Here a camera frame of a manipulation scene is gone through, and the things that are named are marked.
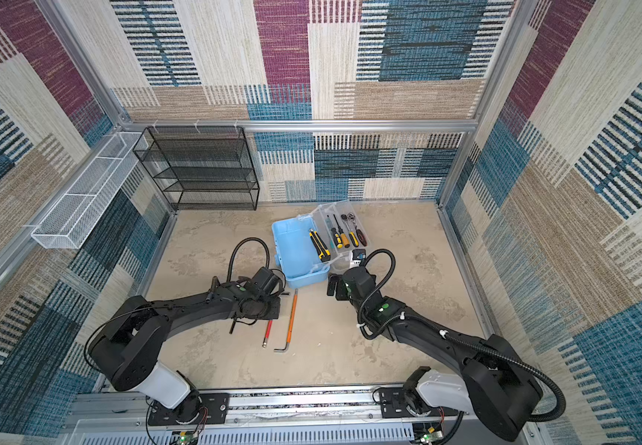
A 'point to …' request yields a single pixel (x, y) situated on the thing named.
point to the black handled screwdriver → (338, 241)
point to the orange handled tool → (292, 318)
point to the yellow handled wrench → (352, 235)
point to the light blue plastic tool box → (310, 246)
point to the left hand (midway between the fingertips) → (277, 307)
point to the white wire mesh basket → (72, 217)
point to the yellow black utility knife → (320, 247)
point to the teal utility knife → (329, 226)
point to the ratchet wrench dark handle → (359, 233)
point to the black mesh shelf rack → (199, 168)
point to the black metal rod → (232, 326)
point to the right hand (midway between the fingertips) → (344, 279)
